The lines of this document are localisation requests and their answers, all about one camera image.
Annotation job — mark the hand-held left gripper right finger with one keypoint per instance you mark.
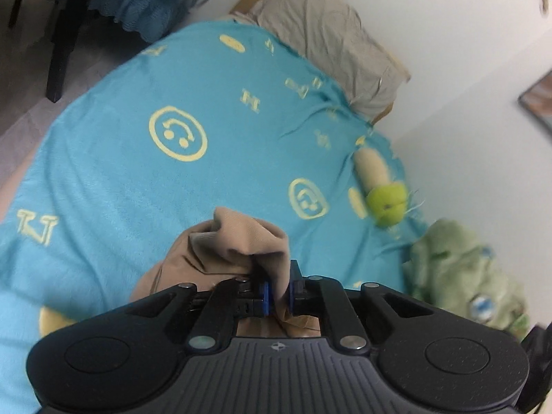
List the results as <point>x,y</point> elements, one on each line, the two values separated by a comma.
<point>292,299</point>

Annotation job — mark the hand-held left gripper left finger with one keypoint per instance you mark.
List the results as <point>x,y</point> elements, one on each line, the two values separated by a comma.
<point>266,299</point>

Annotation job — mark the tan garment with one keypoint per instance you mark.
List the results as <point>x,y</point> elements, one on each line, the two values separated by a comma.
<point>241,237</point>

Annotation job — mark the green plush toy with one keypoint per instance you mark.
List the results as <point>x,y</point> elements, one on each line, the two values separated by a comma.
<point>465,271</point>

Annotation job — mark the yellow-green and beige plush toy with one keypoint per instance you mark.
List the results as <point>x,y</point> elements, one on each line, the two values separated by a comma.
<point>381,185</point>

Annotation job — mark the turquoise smiley blanket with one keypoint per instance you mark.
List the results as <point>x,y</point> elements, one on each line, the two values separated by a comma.
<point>172,138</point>

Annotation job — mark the blue chair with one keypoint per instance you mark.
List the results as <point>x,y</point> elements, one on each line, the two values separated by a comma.
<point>138,0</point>

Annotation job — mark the grey wall painting gold leaves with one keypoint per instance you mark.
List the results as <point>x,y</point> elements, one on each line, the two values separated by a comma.
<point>539,103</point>

